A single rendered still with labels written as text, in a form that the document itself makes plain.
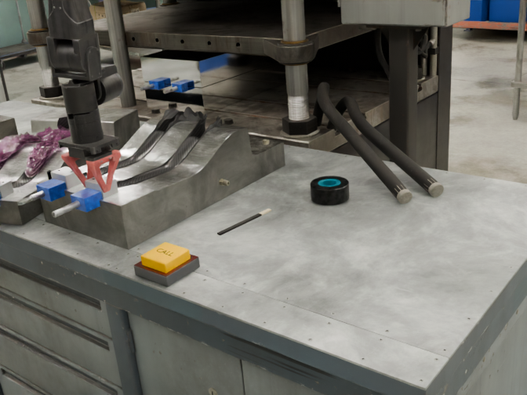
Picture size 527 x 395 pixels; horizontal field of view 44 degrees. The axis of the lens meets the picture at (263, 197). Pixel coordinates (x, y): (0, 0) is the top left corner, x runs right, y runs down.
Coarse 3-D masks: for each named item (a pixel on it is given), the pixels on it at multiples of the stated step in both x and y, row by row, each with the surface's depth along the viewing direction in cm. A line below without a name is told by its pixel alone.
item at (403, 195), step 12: (336, 120) 155; (348, 132) 150; (360, 144) 145; (372, 156) 141; (372, 168) 140; (384, 168) 137; (384, 180) 135; (396, 180) 133; (396, 192) 131; (408, 192) 130
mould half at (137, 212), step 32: (192, 128) 146; (224, 128) 143; (160, 160) 141; (192, 160) 137; (224, 160) 139; (256, 160) 148; (64, 192) 128; (128, 192) 124; (160, 192) 126; (192, 192) 133; (224, 192) 141; (64, 224) 133; (96, 224) 125; (128, 224) 121; (160, 224) 127
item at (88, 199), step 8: (104, 176) 126; (88, 184) 124; (96, 184) 122; (112, 184) 124; (80, 192) 122; (88, 192) 122; (96, 192) 122; (112, 192) 124; (72, 200) 122; (80, 200) 120; (88, 200) 120; (96, 200) 122; (64, 208) 118; (72, 208) 120; (80, 208) 121; (88, 208) 120; (56, 216) 117
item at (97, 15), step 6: (120, 0) 751; (90, 6) 734; (96, 6) 722; (102, 6) 715; (126, 6) 703; (132, 6) 707; (138, 6) 711; (144, 6) 715; (90, 12) 738; (96, 12) 725; (102, 12) 715; (126, 12) 704; (132, 12) 708; (96, 18) 729; (102, 18) 718
